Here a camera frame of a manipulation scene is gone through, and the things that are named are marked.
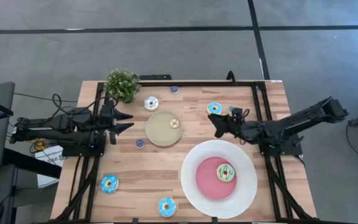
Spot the green potted plant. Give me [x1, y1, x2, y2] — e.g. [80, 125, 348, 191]
[103, 68, 142, 105]

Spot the black aluminium table frame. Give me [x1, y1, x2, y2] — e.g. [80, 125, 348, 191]
[50, 80, 323, 224]

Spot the white cardboard box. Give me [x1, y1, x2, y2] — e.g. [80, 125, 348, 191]
[34, 145, 65, 189]

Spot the thin black floor cable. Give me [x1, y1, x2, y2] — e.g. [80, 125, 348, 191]
[13, 92, 78, 103]

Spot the blue frosted sprinkle donut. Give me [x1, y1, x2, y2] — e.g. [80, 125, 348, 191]
[157, 197, 177, 218]
[99, 174, 120, 194]

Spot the green frosted squiggle donut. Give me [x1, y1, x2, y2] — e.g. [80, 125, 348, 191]
[216, 163, 236, 183]

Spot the white frosted blue-drizzle donut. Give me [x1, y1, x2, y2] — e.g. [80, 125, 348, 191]
[143, 96, 160, 112]

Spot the yellow cable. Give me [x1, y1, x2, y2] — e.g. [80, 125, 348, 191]
[29, 139, 45, 152]

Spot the light blue frosted donut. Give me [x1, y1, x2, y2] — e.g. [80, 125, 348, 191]
[206, 101, 223, 116]

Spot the pink round plate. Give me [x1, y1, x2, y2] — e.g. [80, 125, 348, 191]
[195, 156, 238, 200]

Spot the beige round plate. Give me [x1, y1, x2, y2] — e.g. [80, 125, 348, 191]
[144, 111, 184, 147]

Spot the white woven round placemat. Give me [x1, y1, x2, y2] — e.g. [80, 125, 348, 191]
[180, 139, 259, 220]

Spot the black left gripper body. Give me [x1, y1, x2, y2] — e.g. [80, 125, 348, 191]
[99, 115, 117, 146]

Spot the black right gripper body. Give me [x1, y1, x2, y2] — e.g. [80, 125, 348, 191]
[227, 117, 249, 142]

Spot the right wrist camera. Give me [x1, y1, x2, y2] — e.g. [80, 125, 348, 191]
[231, 107, 250, 121]

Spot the black desk bar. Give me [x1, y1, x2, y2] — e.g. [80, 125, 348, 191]
[2, 148, 62, 180]

